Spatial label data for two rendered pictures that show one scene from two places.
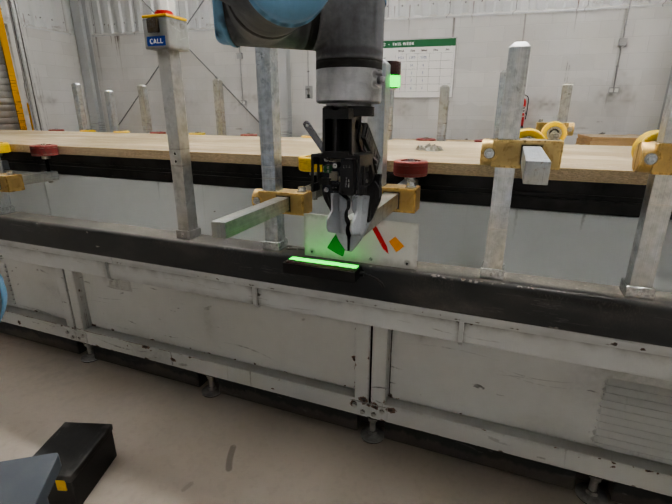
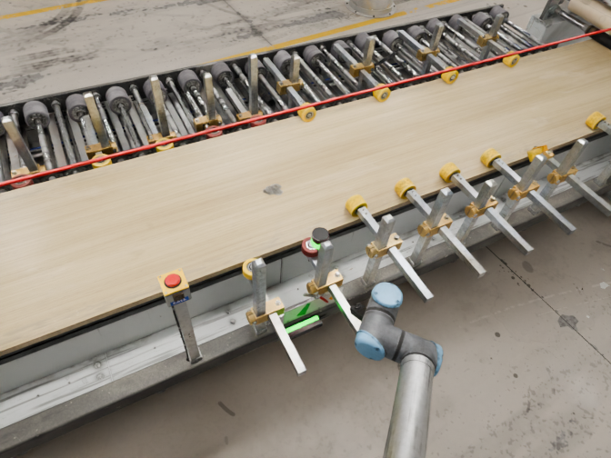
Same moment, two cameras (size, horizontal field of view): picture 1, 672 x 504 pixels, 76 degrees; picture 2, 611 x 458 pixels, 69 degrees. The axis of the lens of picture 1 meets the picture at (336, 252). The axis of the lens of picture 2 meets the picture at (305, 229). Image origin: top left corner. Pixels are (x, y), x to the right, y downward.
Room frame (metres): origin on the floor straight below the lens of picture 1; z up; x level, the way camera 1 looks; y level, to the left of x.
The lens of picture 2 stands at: (0.44, 0.70, 2.31)
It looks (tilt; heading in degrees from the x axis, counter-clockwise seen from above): 51 degrees down; 306
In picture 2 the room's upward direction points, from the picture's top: 7 degrees clockwise
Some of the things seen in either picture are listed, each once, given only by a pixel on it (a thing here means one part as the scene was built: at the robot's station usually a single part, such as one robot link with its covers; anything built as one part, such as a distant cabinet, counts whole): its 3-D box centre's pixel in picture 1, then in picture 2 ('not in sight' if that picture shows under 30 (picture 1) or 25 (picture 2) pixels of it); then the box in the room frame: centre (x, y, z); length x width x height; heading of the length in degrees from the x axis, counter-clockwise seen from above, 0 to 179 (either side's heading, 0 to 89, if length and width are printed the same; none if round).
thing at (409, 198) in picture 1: (386, 196); (324, 283); (0.90, -0.11, 0.85); 0.14 x 0.06 x 0.05; 68
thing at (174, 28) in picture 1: (166, 35); (175, 288); (1.10, 0.39, 1.18); 0.07 x 0.07 x 0.08; 68
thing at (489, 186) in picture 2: not in sight; (470, 220); (0.63, -0.78, 0.87); 0.04 x 0.04 x 0.48; 68
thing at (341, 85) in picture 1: (351, 89); not in sight; (0.63, -0.02, 1.05); 0.10 x 0.09 x 0.05; 68
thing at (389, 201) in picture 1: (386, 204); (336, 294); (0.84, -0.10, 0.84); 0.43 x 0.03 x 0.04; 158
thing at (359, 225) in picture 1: (355, 225); not in sight; (0.62, -0.03, 0.86); 0.06 x 0.03 x 0.09; 158
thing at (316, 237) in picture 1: (358, 240); (313, 305); (0.90, -0.05, 0.75); 0.26 x 0.01 x 0.10; 68
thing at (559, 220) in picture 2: not in sight; (528, 191); (0.51, -1.05, 0.95); 0.50 x 0.04 x 0.04; 158
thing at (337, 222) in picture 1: (336, 223); not in sight; (0.63, 0.00, 0.86); 0.06 x 0.03 x 0.09; 158
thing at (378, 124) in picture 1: (376, 183); (320, 282); (0.91, -0.08, 0.87); 0.04 x 0.04 x 0.48; 68
